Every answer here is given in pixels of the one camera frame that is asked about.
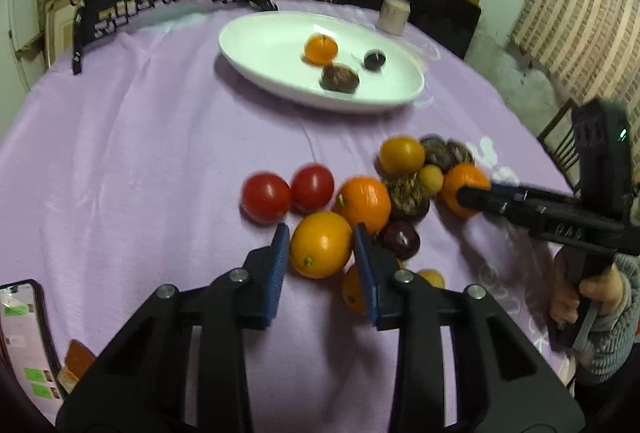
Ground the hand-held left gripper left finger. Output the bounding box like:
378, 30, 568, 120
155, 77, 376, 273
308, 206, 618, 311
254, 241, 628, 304
55, 223, 291, 433

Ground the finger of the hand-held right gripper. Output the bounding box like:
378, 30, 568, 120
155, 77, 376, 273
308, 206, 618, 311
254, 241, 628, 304
491, 182, 582, 210
456, 185, 540, 232

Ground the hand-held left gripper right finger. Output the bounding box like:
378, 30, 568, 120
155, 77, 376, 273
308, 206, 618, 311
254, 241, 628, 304
352, 223, 586, 433

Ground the orange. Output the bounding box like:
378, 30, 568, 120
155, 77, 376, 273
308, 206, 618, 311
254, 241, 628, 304
378, 136, 426, 177
303, 34, 339, 66
441, 164, 492, 219
289, 211, 354, 279
342, 263, 373, 314
333, 176, 392, 236

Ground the brown mangosteen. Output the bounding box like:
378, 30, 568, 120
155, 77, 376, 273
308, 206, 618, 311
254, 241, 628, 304
420, 135, 451, 171
384, 174, 432, 223
320, 63, 360, 94
445, 140, 476, 168

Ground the tan longan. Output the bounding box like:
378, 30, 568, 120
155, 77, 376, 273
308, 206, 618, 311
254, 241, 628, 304
416, 268, 446, 290
417, 164, 445, 196

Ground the red tomato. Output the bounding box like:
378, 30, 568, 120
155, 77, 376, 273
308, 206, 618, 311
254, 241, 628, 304
290, 164, 335, 214
241, 172, 293, 225

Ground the white oval plate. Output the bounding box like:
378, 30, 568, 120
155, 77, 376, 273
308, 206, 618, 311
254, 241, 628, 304
218, 11, 426, 114

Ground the person's right forearm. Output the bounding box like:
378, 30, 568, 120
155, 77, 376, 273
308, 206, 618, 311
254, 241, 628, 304
575, 253, 640, 389

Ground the person's right hand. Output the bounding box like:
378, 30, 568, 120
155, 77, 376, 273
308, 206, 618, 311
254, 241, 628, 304
549, 253, 632, 328

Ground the wooden chair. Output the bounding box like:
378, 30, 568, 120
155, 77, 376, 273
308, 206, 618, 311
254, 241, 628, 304
537, 98, 583, 194

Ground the purple tablecloth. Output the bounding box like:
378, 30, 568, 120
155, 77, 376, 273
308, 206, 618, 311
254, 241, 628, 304
0, 0, 591, 433

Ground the black cabinet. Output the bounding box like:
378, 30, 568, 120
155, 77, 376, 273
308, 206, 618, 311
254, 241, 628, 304
335, 0, 483, 58

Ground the pale drink can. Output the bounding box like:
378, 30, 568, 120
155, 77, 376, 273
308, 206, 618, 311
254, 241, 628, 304
376, 0, 411, 35

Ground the orange brown card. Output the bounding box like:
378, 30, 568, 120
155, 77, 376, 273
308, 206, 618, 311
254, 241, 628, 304
56, 339, 97, 396

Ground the smartphone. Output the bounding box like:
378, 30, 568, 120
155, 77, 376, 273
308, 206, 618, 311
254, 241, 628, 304
0, 279, 66, 414

